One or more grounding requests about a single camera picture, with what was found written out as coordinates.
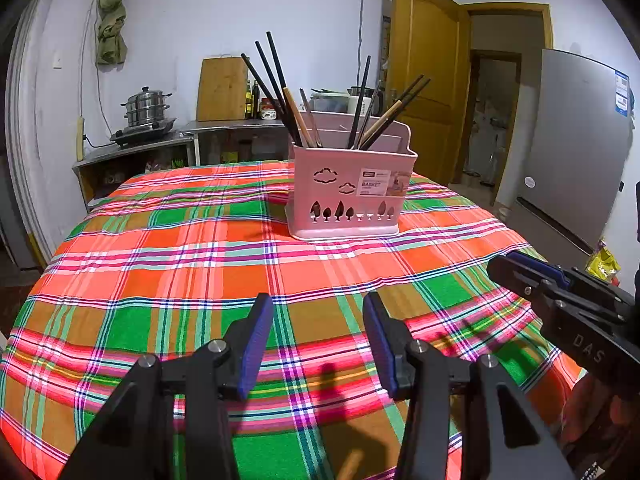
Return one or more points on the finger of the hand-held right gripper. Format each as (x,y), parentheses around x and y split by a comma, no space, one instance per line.
(525,285)
(540,267)

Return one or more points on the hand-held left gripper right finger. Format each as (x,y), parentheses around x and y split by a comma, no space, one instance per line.
(380,350)

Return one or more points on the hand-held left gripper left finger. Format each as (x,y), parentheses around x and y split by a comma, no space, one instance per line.
(256,345)

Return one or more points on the pink utensil basket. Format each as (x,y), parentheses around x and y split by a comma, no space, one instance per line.
(340,185)

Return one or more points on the bamboo chopstick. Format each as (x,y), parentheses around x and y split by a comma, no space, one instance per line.
(385,119)
(296,115)

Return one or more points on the person's right hand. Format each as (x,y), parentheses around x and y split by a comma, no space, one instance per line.
(605,425)

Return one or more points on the yellow plastic bag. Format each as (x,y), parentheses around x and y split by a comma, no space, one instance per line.
(602,260)

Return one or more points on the plaid tablecloth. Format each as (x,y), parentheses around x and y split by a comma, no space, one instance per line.
(175,285)

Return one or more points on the silver refrigerator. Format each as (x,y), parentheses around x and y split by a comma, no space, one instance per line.
(570,150)

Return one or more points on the tall metal table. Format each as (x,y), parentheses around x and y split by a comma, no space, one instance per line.
(235,127)

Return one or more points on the low metal table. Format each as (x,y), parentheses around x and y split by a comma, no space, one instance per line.
(130,155)

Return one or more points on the red lid jar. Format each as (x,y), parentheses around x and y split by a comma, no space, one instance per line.
(269,110)

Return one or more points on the yellow wooden door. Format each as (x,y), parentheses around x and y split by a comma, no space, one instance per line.
(425,60)

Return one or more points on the induction cooker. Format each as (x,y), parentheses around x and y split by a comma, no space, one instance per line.
(145,132)

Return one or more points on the dark oil bottle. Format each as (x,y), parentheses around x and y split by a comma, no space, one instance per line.
(248,102)
(255,102)

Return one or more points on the white electric kettle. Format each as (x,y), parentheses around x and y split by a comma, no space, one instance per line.
(356,102)

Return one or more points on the white plastic container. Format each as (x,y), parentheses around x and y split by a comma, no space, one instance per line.
(330,102)

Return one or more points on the wooden cutting board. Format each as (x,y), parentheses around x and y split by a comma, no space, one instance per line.
(222,90)

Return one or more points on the steel steamer pot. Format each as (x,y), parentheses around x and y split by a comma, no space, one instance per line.
(147,107)

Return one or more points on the yellow power strip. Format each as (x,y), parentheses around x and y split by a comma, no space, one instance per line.
(80,140)

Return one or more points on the green curtain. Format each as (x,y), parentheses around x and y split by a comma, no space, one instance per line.
(112,25)

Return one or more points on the yellow door frame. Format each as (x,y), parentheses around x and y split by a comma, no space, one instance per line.
(510,8)

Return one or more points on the narrow wall hanging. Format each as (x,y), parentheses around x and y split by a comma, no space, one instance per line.
(385,35)

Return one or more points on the white arched doorway frame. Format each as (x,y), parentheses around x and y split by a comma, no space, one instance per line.
(25,135)

